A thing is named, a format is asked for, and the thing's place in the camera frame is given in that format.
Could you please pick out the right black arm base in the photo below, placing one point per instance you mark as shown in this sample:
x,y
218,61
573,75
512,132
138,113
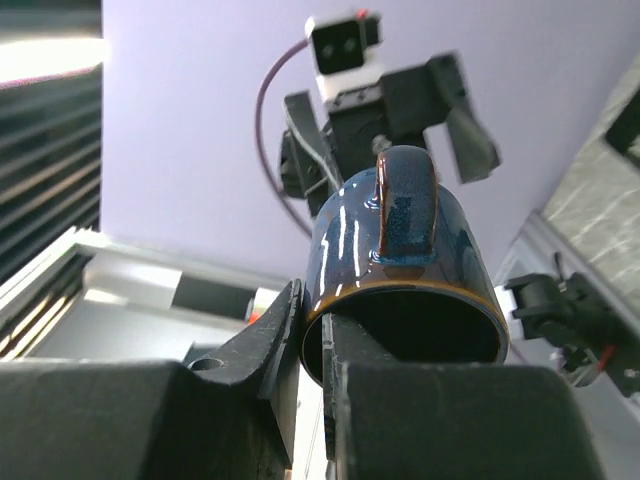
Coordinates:
x,y
590,337

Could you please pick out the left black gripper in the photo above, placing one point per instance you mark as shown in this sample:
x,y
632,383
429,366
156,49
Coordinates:
x,y
399,108

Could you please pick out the aluminium mounting rail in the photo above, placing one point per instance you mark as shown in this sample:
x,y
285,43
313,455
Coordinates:
x,y
91,296

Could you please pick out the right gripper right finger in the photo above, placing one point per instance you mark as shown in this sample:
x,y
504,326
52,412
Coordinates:
x,y
343,340

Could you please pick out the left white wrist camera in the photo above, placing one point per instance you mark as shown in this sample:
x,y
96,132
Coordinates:
x,y
345,50

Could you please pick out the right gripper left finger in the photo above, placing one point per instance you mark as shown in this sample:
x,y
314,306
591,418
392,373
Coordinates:
x,y
255,377

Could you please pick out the dark blue glazed mug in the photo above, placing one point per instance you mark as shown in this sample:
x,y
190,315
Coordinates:
x,y
393,250

